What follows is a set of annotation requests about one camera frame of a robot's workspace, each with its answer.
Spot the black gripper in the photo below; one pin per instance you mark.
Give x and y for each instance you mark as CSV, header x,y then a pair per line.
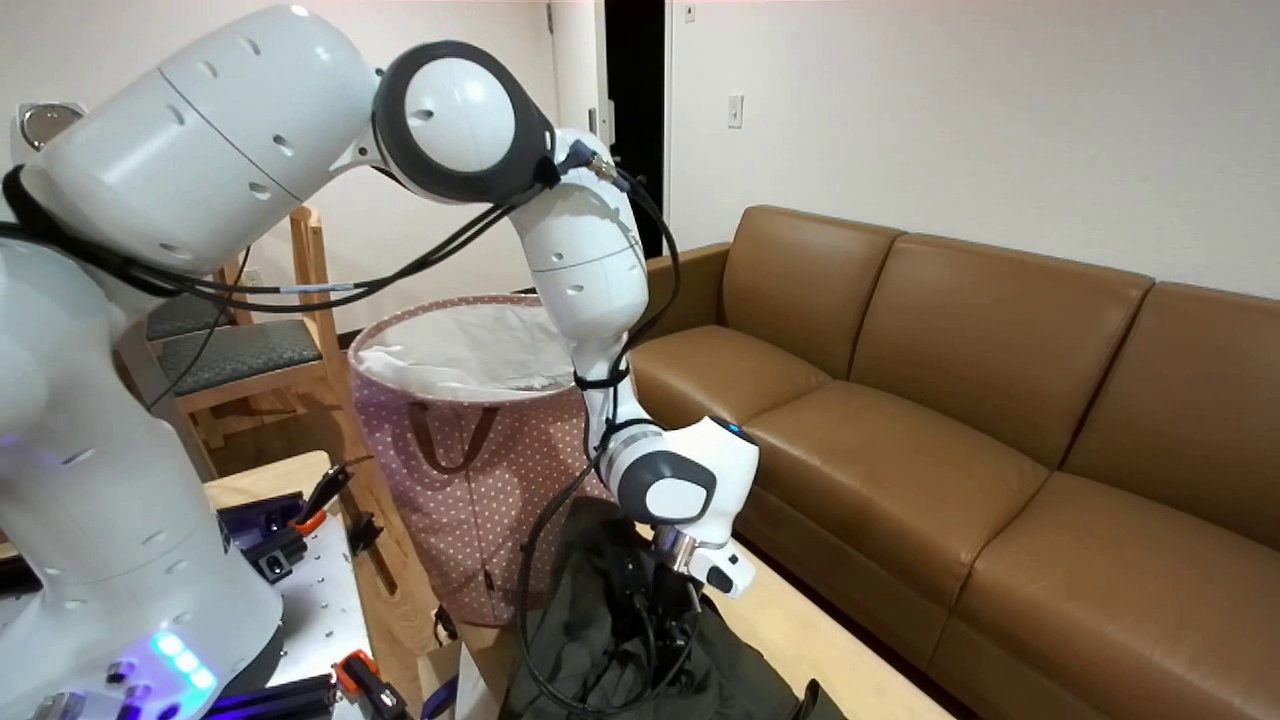
x,y
718,565

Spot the dark green cloth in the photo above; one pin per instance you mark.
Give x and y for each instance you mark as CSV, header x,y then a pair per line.
x,y
627,636

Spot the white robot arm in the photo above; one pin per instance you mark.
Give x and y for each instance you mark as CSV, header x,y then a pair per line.
x,y
140,605

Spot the pink patterned laundry bag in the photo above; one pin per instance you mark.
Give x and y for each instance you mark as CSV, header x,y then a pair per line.
x,y
478,429

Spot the brown leather sofa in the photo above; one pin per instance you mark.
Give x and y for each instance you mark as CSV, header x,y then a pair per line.
x,y
1046,484

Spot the black red clamp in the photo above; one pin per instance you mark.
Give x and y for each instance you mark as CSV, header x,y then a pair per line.
x,y
326,490

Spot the wooden chair grey cushion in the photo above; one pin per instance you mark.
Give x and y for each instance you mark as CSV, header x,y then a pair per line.
x,y
242,385

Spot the round mirror on stand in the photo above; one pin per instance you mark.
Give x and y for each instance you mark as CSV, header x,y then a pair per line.
x,y
44,123

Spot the white light switch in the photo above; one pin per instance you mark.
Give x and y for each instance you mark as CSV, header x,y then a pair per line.
x,y
734,112

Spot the white door with handle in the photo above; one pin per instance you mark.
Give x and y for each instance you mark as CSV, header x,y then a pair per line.
x,y
582,66

